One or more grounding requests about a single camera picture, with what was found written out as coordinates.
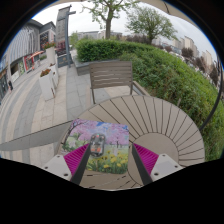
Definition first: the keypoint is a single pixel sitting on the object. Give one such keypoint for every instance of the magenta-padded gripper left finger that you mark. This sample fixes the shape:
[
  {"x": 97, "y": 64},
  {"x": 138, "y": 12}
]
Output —
[{"x": 77, "y": 156}]

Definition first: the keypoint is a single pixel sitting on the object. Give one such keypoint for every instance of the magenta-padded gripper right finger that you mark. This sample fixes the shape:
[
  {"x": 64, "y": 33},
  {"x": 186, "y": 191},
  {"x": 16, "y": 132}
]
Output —
[{"x": 146, "y": 156}]

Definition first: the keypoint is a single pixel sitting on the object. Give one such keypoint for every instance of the grey computer mouse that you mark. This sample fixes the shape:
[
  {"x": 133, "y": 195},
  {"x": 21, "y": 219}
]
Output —
[{"x": 97, "y": 143}]

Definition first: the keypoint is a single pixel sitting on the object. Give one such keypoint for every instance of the flower print mouse pad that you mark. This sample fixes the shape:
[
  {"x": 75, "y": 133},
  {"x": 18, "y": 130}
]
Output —
[{"x": 115, "y": 138}]

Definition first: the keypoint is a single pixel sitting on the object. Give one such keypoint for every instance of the brown slatted chair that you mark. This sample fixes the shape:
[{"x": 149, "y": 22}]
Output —
[{"x": 111, "y": 75}]

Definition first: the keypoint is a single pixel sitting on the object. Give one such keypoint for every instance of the curved black umbrella pole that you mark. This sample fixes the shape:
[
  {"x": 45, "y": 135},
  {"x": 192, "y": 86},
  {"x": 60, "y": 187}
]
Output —
[{"x": 218, "y": 100}]

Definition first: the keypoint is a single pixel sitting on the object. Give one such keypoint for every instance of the tall white flower planter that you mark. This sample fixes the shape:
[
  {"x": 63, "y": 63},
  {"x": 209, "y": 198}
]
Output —
[{"x": 50, "y": 55}]

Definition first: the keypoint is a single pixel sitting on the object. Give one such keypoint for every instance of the distant apartment buildings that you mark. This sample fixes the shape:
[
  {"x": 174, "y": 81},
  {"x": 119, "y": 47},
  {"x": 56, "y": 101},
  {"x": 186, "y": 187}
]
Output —
[{"x": 186, "y": 45}]

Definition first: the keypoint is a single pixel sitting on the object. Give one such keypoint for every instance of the grey shopfront building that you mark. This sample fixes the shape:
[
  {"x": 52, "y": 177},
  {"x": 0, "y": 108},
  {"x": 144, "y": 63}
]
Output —
[{"x": 23, "y": 50}]

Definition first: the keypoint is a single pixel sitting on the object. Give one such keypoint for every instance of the tall grey sign pillar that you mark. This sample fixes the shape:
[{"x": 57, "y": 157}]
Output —
[{"x": 61, "y": 33}]

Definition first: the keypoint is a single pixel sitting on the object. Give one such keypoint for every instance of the round leafy tree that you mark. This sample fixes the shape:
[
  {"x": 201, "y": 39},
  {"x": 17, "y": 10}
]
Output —
[{"x": 150, "y": 23}]

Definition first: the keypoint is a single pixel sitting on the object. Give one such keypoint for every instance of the thin sparse tree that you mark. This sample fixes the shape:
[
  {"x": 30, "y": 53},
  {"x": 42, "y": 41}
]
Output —
[{"x": 108, "y": 26}]

